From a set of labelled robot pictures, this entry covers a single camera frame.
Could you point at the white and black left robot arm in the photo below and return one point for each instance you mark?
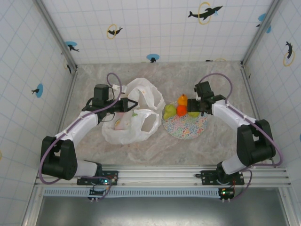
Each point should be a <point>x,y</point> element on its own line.
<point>61,160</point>

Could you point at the aluminium side rail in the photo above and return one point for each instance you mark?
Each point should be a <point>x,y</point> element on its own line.
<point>253,106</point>
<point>66,106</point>

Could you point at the long aluminium base rail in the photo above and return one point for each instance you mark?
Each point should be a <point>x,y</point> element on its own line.
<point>160,176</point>

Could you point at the orange pear-shaped fruit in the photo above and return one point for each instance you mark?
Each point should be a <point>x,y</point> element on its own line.
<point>183,100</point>

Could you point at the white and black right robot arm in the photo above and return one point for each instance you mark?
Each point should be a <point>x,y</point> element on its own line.
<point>256,146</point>

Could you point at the round orange tangerine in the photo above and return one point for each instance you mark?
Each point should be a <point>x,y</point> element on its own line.
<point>181,110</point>

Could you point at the green pear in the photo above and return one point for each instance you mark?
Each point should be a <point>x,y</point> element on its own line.
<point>169,110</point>

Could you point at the grey metal sheet panel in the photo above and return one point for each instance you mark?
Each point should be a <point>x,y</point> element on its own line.
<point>164,212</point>

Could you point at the round multicolour patterned plate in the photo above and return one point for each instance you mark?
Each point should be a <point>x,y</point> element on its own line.
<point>185,127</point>

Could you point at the aluminium corner post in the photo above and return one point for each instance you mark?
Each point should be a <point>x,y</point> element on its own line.
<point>56,35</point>
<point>259,35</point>

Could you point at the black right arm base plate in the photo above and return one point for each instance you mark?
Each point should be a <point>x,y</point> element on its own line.
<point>207,175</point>

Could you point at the green apple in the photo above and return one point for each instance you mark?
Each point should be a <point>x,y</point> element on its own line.
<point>194,114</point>

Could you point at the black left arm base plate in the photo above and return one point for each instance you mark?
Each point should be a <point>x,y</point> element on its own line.
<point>114,174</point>

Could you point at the white printed plastic bag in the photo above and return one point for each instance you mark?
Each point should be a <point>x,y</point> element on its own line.
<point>124,135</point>

